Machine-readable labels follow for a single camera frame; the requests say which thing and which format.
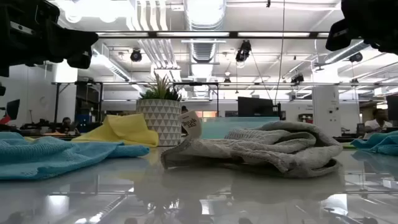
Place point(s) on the black metal rack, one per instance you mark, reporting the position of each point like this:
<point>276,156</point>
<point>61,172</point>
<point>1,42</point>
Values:
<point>57,102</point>

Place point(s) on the grey waffle towel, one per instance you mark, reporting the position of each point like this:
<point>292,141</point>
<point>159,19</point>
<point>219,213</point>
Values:
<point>264,149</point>

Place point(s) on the translucent teal plastic tray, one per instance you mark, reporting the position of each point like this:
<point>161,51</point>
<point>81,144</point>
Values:
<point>217,127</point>

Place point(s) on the succulent in triangle-patterned pot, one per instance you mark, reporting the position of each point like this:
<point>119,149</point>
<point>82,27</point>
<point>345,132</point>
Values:
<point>158,121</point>

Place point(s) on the black metal gantry frame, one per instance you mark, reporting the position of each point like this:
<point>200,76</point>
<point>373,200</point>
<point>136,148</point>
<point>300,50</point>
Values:
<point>196,83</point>

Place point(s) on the black desk equipment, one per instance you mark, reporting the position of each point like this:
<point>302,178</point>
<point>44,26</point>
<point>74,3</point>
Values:
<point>40,125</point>

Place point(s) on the blue storage bin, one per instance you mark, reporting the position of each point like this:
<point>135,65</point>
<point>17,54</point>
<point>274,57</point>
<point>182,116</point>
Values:
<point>82,119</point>

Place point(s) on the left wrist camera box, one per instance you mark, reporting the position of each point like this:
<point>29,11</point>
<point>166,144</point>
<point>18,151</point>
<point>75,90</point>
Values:
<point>71,40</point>

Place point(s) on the black computer monitor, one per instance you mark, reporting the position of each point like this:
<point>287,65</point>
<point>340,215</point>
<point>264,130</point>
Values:
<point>392,107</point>
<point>255,107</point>
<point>13,109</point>

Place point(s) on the silver air duct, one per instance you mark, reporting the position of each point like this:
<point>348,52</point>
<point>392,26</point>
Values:
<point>203,15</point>

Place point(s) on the yellow microfiber towel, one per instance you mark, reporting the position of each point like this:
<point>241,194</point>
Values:
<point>124,130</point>

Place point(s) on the black hanging camera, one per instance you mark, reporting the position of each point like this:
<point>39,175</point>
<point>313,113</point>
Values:
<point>243,51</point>
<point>297,78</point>
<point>356,57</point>
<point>136,55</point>

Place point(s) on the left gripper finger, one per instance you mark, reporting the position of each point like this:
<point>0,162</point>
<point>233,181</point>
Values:
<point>79,60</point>

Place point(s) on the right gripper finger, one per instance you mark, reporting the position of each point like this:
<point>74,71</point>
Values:
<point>385,46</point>

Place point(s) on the teal microfiber towel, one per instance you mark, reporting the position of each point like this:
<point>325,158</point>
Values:
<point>379,143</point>

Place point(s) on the light blue microfiber towel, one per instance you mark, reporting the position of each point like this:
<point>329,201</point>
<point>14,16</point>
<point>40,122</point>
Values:
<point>46,155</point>

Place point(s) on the red tool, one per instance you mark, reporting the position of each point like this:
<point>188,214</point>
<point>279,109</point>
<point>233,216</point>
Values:
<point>4,119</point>

